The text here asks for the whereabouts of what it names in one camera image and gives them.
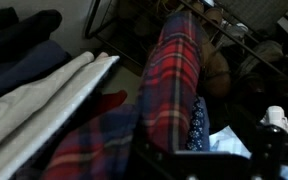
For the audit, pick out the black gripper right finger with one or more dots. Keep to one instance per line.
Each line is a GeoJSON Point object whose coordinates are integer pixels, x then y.
{"type": "Point", "coordinates": [269, 150]}

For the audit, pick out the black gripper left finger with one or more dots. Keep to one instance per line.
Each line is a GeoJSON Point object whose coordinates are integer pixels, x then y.
{"type": "Point", "coordinates": [150, 163]}

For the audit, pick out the brown leather boot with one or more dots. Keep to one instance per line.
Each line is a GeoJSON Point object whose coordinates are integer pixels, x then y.
{"type": "Point", "coordinates": [217, 76]}

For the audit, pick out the white shoe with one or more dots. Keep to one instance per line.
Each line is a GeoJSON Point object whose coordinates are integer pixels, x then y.
{"type": "Point", "coordinates": [277, 118]}

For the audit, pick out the pale blue checked shirt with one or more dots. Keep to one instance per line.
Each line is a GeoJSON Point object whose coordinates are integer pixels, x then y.
{"type": "Point", "coordinates": [227, 143]}

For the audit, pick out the blue dotted garment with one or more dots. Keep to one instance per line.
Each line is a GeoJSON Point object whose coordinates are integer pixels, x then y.
{"type": "Point", "coordinates": [197, 126]}

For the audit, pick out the red cloth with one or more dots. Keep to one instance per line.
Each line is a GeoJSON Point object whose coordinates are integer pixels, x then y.
{"type": "Point", "coordinates": [112, 100]}

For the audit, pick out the red plaid shirt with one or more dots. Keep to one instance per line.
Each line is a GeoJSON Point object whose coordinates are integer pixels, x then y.
{"type": "Point", "coordinates": [170, 76]}

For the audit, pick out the grey shoe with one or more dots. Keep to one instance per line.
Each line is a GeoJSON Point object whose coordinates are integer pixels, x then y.
{"type": "Point", "coordinates": [267, 50]}

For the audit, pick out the white ribbed garment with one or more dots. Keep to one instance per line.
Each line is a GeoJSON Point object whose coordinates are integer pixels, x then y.
{"type": "Point", "coordinates": [60, 110]}

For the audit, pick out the white sneaker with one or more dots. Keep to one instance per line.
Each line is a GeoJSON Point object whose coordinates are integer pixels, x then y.
{"type": "Point", "coordinates": [239, 29]}

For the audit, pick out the beige garment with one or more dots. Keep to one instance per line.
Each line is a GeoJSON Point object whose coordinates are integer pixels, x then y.
{"type": "Point", "coordinates": [34, 96]}

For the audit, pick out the brown slip-on shoe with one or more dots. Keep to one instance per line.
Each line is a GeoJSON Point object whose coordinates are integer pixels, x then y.
{"type": "Point", "coordinates": [214, 14]}

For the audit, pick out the dark metal shoe rack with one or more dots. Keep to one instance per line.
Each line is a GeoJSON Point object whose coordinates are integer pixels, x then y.
{"type": "Point", "coordinates": [91, 18]}

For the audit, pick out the navy garment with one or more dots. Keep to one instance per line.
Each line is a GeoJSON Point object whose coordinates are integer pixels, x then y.
{"type": "Point", "coordinates": [27, 66]}

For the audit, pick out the black hanging garment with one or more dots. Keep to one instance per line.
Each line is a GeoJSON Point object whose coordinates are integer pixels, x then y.
{"type": "Point", "coordinates": [20, 30]}

